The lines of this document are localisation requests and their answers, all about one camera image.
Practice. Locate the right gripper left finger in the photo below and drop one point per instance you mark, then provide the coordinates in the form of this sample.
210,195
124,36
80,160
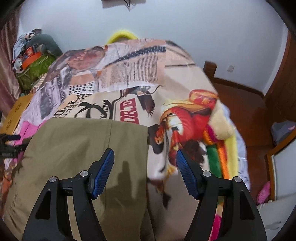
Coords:
49,218

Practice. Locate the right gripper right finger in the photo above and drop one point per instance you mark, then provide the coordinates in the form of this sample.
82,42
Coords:
240,217

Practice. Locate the olive green shorts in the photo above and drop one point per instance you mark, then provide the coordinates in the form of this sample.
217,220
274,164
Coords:
63,147

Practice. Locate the pink folded garment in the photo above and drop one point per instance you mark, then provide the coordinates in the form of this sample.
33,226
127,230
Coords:
28,130

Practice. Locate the pink slipper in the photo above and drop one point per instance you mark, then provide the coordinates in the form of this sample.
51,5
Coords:
263,194

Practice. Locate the white clock print sheet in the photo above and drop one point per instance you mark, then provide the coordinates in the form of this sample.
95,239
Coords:
241,151

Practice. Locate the striped red beige curtain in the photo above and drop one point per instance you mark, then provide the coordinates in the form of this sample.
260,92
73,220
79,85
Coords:
9,88

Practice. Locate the green storage basket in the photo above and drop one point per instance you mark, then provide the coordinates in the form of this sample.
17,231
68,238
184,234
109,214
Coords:
32,73

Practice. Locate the rainbow fleece blanket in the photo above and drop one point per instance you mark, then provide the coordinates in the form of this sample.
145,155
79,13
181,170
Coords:
221,146

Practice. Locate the orange box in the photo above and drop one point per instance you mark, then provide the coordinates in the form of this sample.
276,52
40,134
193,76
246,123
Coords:
30,56

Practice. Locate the pile of clothes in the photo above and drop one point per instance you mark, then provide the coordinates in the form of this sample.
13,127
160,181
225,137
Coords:
20,44

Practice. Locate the grey plush toy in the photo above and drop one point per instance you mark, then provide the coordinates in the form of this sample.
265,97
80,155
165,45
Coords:
47,43

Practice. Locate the wooden wardrobe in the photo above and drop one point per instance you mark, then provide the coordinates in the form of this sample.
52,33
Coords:
280,98

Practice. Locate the yellow foam bed guard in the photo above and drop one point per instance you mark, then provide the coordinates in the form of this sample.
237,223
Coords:
121,35

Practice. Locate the newspaper print bed blanket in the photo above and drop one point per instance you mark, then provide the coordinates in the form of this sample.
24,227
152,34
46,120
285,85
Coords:
153,83

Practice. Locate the white wall socket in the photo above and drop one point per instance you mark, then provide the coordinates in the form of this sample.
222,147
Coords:
230,68

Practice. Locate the wooden bed post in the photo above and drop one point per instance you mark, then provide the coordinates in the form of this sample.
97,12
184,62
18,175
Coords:
210,69

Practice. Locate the small black wall monitor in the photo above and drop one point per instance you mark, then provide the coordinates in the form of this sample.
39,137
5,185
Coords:
129,4

